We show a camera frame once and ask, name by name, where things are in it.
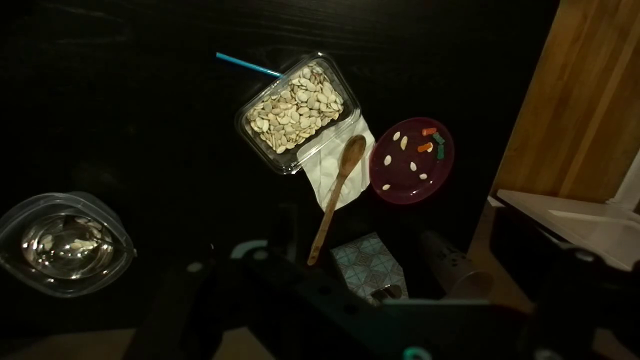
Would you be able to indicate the wooden spoon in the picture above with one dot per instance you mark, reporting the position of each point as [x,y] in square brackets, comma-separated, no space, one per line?
[351,157]

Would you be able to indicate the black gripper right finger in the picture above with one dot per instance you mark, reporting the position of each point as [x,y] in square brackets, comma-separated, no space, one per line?
[577,300]

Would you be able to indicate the clear container of seeds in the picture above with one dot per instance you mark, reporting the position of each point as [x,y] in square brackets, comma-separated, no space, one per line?
[284,122]

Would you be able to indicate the patterned utensil holder box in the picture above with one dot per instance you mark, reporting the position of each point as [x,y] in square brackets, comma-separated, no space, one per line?
[371,271]

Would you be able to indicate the red plate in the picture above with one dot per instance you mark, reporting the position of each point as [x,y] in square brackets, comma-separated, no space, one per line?
[411,161]

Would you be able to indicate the white paper napkin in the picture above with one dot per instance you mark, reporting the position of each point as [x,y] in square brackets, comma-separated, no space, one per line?
[321,161]

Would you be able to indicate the clear round plastic bowl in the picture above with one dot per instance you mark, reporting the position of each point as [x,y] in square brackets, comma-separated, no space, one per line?
[64,244]

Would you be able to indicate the blue straw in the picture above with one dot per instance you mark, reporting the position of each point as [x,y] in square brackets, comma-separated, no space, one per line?
[247,64]

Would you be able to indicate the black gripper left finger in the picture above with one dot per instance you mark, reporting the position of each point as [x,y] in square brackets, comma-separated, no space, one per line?
[203,309]

